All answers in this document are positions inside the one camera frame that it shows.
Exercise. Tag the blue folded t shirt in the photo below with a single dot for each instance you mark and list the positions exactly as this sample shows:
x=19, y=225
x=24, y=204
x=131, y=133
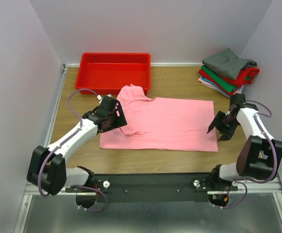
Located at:
x=208, y=83

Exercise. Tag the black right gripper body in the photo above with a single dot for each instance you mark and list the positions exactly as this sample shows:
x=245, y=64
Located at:
x=227, y=125

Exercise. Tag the grey folded t shirt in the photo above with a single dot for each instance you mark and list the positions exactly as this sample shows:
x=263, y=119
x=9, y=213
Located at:
x=227, y=64

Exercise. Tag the white folded t shirt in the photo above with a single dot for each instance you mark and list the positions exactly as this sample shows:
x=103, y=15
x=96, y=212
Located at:
x=238, y=91

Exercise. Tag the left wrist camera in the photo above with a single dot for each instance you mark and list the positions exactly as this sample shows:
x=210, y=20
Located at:
x=100, y=98

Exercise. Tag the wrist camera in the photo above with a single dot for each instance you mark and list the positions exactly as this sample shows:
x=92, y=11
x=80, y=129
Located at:
x=237, y=101
x=100, y=98

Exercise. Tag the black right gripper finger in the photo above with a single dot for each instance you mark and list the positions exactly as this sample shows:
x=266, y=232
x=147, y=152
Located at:
x=217, y=121
x=225, y=136

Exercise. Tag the red plastic tray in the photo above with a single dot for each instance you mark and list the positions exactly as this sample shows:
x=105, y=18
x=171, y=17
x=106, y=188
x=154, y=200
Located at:
x=107, y=73

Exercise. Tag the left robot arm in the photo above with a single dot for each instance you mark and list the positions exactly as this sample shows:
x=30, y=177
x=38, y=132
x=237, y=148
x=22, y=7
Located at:
x=48, y=170

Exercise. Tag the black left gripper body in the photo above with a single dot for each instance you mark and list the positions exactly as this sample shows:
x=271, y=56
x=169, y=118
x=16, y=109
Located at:
x=115, y=121

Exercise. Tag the green folded t shirt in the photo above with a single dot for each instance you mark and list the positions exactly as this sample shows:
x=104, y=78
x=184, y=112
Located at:
x=226, y=84

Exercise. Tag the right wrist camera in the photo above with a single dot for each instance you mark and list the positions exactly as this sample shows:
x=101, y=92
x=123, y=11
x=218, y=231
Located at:
x=237, y=101

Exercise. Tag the aluminium frame rail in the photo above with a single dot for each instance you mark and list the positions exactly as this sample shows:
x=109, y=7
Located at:
x=259, y=187

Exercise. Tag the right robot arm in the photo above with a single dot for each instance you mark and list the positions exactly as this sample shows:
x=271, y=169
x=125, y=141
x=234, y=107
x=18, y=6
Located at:
x=260, y=156

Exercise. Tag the red folded t shirt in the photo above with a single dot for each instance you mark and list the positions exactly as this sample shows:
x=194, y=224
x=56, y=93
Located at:
x=251, y=72

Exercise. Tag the light pink folded t shirt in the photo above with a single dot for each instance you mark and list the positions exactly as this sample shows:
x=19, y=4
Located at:
x=218, y=91

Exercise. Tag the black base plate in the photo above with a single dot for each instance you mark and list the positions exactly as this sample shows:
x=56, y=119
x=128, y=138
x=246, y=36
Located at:
x=118, y=196

